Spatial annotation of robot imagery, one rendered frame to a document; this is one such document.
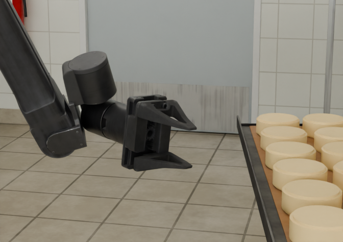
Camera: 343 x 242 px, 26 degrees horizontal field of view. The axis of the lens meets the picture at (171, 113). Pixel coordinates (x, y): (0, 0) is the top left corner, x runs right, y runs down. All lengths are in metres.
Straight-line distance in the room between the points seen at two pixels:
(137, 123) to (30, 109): 0.16
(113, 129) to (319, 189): 0.49
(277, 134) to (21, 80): 0.41
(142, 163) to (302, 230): 0.49
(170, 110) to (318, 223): 0.51
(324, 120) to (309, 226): 0.33
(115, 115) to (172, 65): 3.45
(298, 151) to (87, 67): 0.41
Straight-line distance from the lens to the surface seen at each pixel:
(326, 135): 0.81
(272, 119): 0.86
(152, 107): 1.01
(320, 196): 0.62
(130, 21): 4.53
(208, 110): 4.52
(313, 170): 0.68
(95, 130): 1.10
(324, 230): 0.56
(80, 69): 1.06
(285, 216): 0.63
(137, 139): 1.02
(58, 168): 3.91
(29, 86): 1.06
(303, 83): 4.39
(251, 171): 0.71
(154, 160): 1.02
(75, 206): 3.38
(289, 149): 0.75
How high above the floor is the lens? 1.18
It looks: 13 degrees down
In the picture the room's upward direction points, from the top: straight up
